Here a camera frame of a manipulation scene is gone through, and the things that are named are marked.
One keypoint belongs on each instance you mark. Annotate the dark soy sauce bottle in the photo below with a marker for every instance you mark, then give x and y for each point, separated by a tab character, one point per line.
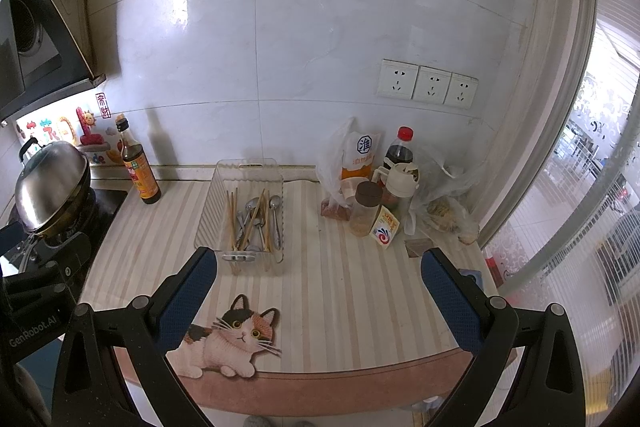
140	177

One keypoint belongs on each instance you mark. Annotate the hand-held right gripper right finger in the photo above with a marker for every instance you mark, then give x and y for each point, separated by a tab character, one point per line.
450	302

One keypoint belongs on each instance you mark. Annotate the white plastic bag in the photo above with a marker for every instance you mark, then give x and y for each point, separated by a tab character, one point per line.
330	157

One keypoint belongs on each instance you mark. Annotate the bunch of wooden chopsticks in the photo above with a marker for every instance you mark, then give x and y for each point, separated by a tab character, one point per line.
231	217

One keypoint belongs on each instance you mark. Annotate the black gas stove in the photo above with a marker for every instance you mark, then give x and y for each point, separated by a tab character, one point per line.
107	207

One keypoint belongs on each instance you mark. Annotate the clear plastic utensil container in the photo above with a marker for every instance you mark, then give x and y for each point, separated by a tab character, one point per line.
250	177

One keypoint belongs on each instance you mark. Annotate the white orange salt packet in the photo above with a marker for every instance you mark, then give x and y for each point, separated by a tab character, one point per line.
361	152

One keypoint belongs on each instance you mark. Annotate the white oil pot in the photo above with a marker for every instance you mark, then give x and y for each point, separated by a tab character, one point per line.
400	183

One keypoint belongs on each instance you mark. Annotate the range hood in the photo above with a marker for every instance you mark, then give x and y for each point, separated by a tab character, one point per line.
45	32

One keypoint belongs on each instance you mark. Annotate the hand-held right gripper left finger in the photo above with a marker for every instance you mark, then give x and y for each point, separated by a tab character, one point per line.
192	292

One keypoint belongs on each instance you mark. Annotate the dark bottle with red cap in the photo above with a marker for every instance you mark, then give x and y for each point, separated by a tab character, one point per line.
400	152

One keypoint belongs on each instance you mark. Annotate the brown block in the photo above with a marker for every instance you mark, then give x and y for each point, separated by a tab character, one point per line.
417	248

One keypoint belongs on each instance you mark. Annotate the colourful wall stickers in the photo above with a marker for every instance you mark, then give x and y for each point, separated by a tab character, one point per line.
90	132

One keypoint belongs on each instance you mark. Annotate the steel wok with lid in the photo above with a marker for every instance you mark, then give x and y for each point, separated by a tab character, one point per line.
50	177

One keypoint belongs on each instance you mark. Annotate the white yellow seasoning box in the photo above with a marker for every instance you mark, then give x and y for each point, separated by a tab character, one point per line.
385	227

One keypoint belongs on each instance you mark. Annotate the white wall socket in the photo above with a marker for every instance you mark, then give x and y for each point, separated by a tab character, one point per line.
462	91
397	79
432	86

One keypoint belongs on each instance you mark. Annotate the brown food packet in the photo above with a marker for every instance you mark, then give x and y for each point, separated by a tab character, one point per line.
332	210

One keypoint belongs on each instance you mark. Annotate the black wok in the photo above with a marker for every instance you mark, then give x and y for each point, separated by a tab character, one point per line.
75	213

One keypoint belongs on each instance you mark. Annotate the glass sliding door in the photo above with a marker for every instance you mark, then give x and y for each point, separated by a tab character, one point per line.
590	157

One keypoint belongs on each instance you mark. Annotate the grey blue flat block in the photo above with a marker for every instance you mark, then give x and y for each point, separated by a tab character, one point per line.
471	277

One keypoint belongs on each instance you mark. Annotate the clear jar with brown lid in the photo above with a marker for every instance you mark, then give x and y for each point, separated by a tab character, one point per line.
365	212

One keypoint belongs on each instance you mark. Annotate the person's left forearm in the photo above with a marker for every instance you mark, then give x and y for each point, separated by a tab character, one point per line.
25	392

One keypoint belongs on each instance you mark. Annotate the clear plastic bag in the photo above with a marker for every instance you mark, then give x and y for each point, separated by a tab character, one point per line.
445	207

